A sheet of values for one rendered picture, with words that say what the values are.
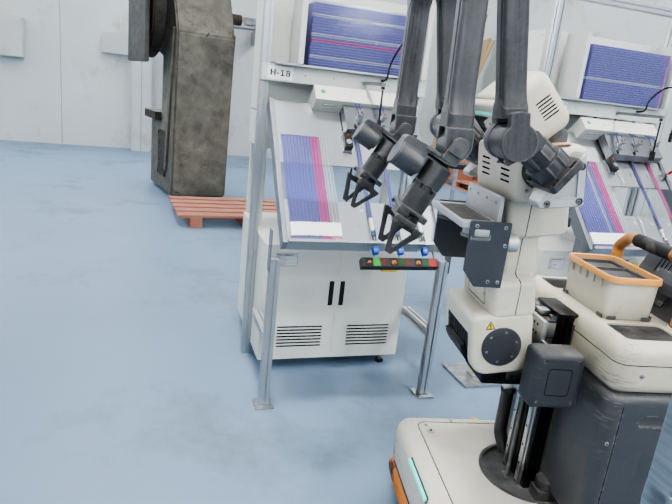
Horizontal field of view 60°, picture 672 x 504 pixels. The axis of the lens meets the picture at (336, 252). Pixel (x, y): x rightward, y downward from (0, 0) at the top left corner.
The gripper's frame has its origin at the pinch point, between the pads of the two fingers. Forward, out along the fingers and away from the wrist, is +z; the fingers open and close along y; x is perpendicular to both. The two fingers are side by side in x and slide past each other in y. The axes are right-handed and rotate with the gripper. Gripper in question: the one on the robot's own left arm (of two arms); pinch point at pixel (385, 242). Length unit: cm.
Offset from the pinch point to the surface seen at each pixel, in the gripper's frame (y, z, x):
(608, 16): -674, -322, 266
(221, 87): -521, 26, -94
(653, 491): 70, -3, 18
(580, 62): -178, -106, 80
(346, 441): -77, 84, 55
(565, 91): -184, -92, 86
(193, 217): -387, 125, -46
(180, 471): -54, 111, 2
